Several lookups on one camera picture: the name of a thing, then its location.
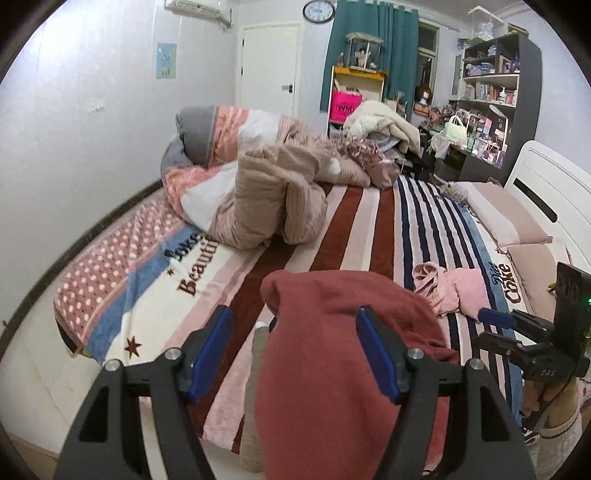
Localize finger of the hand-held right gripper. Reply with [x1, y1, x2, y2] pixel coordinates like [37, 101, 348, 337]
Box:
[471, 331, 529, 366]
[478, 307, 552, 335]

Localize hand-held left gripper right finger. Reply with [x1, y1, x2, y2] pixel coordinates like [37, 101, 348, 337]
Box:
[355, 305, 539, 480]

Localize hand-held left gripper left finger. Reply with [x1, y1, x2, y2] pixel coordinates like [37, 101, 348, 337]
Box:
[54, 305, 235, 480]

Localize red garment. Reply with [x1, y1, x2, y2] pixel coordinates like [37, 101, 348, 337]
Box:
[254, 270, 462, 480]

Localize person's right forearm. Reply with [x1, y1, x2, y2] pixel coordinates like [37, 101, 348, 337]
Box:
[531, 406, 588, 480]

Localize pile of pale clothes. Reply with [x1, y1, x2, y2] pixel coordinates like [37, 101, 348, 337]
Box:
[344, 99, 423, 155]

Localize person's right hand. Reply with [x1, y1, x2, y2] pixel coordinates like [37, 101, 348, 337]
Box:
[538, 376, 581, 423]

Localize pink garment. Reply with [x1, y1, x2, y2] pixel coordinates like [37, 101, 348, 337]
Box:
[412, 261, 490, 319]

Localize pink pillow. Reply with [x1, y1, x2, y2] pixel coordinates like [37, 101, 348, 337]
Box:
[505, 242, 573, 324]
[455, 181, 552, 250]

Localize white bed headboard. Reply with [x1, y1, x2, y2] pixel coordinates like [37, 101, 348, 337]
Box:
[503, 140, 591, 278]

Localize striped printed blanket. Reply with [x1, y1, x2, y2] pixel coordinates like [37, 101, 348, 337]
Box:
[53, 175, 550, 462]

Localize pink beige duvet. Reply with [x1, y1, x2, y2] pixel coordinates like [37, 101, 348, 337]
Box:
[159, 105, 384, 250]

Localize dark grey desk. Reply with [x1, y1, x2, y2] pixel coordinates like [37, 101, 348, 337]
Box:
[429, 143, 504, 183]

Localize mauve satin cloth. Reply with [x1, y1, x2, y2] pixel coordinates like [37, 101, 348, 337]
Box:
[342, 138, 407, 190]

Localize white handbag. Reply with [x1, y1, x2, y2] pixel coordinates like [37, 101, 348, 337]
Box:
[442, 115, 469, 145]

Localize dark grey bookshelf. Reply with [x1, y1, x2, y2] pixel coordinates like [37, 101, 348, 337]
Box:
[450, 31, 543, 181]

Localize magenta bag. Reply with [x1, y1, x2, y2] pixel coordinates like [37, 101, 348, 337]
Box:
[330, 90, 363, 124]

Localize yellow shelf unit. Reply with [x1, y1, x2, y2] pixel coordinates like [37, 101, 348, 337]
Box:
[328, 65, 387, 125]

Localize window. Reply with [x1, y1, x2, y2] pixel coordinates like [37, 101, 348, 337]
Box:
[416, 21, 441, 93]

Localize white door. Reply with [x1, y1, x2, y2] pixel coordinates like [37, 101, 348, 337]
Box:
[235, 24, 301, 116]

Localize clear display box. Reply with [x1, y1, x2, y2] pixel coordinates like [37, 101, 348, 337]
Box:
[468, 7, 506, 35]

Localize teal curtain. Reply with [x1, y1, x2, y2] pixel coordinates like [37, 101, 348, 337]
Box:
[320, 0, 420, 123]

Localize glass display case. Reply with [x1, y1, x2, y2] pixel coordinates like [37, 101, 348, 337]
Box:
[345, 32, 385, 71]

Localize white air conditioner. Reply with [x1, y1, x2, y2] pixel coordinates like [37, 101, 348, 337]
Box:
[165, 0, 232, 28]

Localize small wall poster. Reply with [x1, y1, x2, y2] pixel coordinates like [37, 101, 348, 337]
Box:
[156, 42, 178, 79]

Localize round wall clock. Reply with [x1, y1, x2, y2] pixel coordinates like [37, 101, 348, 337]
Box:
[303, 0, 336, 23]

